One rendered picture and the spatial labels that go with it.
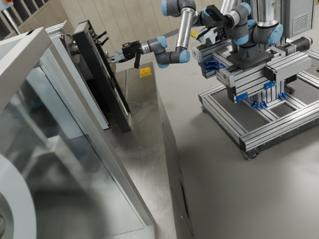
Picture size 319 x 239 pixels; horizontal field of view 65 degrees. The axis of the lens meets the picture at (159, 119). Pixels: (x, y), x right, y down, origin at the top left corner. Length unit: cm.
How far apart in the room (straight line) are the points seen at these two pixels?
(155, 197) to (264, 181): 123
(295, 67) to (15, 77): 170
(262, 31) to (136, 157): 103
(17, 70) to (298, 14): 193
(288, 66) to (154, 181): 122
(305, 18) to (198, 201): 152
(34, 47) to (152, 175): 74
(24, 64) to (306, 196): 188
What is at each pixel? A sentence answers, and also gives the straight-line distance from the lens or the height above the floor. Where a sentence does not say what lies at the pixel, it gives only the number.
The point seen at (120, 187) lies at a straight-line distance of 69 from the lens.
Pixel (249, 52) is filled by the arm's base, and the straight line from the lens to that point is 178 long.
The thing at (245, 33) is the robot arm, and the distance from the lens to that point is 144.
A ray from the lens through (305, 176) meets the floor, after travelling 213.
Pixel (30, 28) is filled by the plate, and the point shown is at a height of 141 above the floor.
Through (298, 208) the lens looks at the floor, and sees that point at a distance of 198.
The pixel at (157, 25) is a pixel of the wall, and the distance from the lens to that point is 476.
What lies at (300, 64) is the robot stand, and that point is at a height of 72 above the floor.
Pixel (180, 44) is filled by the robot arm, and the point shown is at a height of 108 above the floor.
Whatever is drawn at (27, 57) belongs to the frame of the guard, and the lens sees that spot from 44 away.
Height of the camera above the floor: 169
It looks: 37 degrees down
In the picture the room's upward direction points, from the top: 21 degrees counter-clockwise
